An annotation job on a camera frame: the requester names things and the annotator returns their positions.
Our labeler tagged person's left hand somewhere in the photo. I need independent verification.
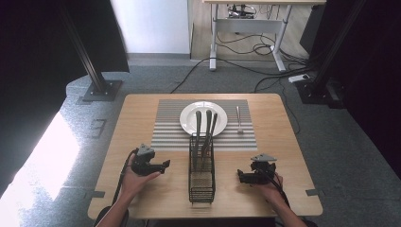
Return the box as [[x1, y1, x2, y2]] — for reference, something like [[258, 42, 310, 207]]
[[120, 164, 163, 199]]

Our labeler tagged black curtain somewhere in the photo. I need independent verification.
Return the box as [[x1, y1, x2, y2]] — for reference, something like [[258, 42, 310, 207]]
[[299, 0, 401, 181], [0, 0, 131, 197]]

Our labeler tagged white power strip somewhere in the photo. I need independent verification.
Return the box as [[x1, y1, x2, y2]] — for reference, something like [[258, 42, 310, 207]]
[[288, 73, 312, 84]]

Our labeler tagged black metal stand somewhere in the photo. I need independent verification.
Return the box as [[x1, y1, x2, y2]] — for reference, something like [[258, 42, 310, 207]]
[[295, 0, 368, 106], [59, 0, 124, 103]]

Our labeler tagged grey-handled cutlery piece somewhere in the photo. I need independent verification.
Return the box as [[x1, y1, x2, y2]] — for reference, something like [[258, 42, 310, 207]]
[[207, 113, 219, 152], [201, 110, 214, 159], [192, 110, 203, 168]]

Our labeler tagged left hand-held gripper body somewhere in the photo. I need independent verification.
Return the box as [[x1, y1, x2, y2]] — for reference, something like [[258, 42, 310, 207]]
[[130, 143, 166, 177]]

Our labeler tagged white-legged wooden desk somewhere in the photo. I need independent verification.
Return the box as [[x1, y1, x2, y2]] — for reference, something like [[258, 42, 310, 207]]
[[202, 0, 327, 73]]

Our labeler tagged grey floor socket cover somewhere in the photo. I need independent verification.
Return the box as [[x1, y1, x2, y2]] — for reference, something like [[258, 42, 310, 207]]
[[89, 118, 108, 140]]

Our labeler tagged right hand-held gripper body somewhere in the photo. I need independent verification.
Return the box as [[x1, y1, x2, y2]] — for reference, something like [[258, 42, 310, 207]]
[[248, 153, 279, 185]]

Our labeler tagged bundle of black floor cables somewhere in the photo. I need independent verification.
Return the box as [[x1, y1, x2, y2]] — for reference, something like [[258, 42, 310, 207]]
[[216, 31, 318, 95]]

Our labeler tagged white round plate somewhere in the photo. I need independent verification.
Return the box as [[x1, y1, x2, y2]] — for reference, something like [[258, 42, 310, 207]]
[[179, 100, 229, 137]]

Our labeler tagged cable clutter under desk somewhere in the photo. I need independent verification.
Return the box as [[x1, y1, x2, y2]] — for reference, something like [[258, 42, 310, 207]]
[[226, 3, 257, 19]]

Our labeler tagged thin black floor cable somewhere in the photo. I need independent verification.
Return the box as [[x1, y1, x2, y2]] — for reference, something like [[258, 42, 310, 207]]
[[279, 80, 301, 135]]

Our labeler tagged person's right hand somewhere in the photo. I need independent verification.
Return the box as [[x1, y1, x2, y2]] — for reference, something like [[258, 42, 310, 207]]
[[251, 174, 288, 205]]

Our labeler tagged silver fork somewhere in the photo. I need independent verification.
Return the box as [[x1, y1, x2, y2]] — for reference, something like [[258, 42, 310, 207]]
[[235, 105, 245, 135]]

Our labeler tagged left hand-held gripper black cable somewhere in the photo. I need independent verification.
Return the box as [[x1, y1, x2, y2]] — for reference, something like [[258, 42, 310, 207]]
[[112, 148, 140, 206]]

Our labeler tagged black wire cutlery basket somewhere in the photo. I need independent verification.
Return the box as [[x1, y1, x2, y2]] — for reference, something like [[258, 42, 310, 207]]
[[187, 132, 218, 204]]

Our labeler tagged grey striped placemat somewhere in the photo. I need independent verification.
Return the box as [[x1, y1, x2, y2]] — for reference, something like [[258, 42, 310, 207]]
[[150, 98, 258, 152]]

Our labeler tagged long black floor cable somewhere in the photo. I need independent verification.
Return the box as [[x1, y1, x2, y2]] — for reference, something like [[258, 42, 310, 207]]
[[169, 57, 212, 95]]

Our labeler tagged hand-held gripper black cable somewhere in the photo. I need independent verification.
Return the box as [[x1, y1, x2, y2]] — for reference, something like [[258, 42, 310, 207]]
[[266, 169, 291, 209], [112, 148, 140, 206]]

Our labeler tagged right hand-held gripper black cable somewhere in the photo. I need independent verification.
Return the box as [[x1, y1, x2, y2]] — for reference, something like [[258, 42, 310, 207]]
[[266, 169, 291, 209]]

